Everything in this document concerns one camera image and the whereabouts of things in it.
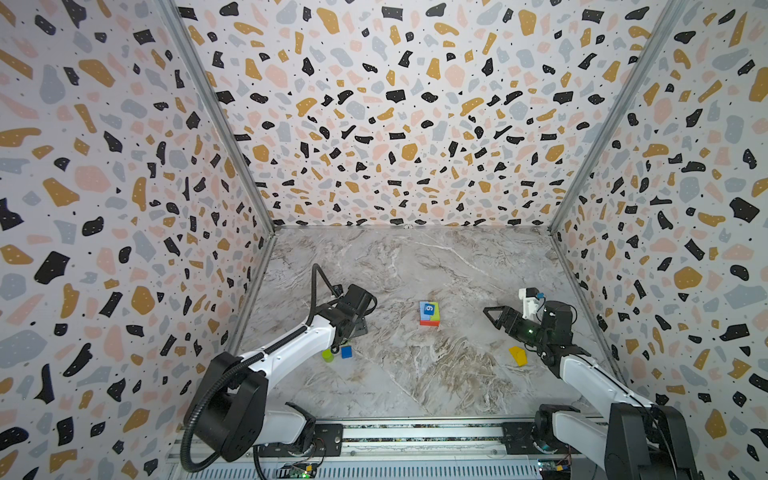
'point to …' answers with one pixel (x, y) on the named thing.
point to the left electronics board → (303, 470)
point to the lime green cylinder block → (327, 355)
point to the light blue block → (423, 315)
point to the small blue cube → (346, 352)
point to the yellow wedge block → (519, 355)
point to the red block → (435, 323)
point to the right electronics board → (554, 469)
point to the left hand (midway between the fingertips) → (352, 321)
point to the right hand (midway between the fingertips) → (490, 309)
